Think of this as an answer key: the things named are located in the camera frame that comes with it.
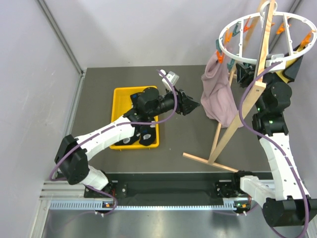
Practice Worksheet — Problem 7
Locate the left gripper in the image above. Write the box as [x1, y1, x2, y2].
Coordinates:
[148, 84, 200, 119]

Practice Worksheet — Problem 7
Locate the teal clothespin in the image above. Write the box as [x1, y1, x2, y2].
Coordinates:
[227, 59, 235, 71]

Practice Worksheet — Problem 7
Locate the white round clip hanger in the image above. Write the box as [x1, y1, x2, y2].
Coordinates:
[216, 0, 317, 71]

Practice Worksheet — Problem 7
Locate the black sock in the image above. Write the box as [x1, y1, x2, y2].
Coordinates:
[130, 91, 157, 146]
[114, 133, 140, 146]

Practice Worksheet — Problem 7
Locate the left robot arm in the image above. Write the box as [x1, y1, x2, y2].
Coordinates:
[54, 87, 200, 197]

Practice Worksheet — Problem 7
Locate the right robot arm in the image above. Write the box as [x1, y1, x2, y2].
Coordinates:
[231, 70, 317, 228]

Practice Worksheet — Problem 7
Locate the wooden hanger stand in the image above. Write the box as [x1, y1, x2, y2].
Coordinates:
[183, 0, 275, 173]

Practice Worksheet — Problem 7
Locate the orange clothespin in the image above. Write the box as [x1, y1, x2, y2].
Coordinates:
[216, 50, 225, 63]

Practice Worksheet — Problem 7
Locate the pink cloth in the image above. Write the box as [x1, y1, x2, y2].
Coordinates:
[201, 53, 238, 128]

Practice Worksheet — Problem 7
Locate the black yellow cloth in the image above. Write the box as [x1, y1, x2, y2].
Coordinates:
[276, 56, 304, 83]

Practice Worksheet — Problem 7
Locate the yellow plastic tray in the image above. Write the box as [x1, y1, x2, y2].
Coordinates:
[110, 86, 159, 151]

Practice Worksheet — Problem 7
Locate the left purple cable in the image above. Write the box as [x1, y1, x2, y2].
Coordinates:
[49, 69, 178, 217]

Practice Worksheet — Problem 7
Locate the purple cable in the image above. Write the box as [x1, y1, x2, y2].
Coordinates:
[49, 69, 178, 217]
[238, 60, 310, 238]

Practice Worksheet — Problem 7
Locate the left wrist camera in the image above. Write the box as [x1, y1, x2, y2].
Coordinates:
[159, 69, 179, 91]

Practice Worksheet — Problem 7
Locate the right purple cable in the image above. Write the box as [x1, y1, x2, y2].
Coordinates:
[238, 60, 310, 238]

